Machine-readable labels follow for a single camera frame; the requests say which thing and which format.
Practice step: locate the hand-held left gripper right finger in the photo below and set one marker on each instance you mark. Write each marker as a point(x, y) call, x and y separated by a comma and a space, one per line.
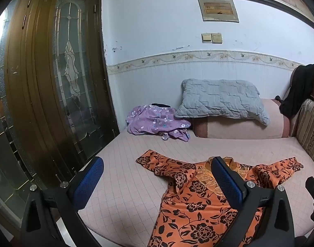
point(226, 182)

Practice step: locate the striped sofa backrest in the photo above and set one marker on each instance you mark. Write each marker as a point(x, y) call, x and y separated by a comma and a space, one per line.
point(310, 131)

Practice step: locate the orange black floral dress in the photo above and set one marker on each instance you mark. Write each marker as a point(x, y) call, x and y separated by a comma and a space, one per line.
point(193, 211)

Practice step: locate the small framed picture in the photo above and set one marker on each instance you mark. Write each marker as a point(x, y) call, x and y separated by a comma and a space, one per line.
point(217, 9)

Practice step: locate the grey quilted pillow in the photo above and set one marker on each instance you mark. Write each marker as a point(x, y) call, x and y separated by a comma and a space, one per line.
point(218, 97)

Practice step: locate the pink bolster cushion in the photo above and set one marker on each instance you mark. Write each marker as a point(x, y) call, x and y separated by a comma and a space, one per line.
point(236, 128)

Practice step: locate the frosted glass side panel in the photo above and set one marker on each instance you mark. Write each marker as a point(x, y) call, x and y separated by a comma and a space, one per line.
point(2, 139)

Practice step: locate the beige wall switch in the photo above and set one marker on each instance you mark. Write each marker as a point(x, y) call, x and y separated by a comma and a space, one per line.
point(216, 37)
point(206, 37)

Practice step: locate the purple floral garment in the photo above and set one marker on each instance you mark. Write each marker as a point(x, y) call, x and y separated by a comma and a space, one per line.
point(154, 119)

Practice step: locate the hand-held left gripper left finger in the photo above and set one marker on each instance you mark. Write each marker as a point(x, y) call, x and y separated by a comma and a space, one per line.
point(90, 182)

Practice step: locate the black cloth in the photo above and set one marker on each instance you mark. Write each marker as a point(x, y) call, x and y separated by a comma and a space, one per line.
point(301, 87)

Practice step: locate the wooden door with leaded glass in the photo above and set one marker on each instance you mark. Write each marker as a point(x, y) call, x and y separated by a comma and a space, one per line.
point(38, 82)

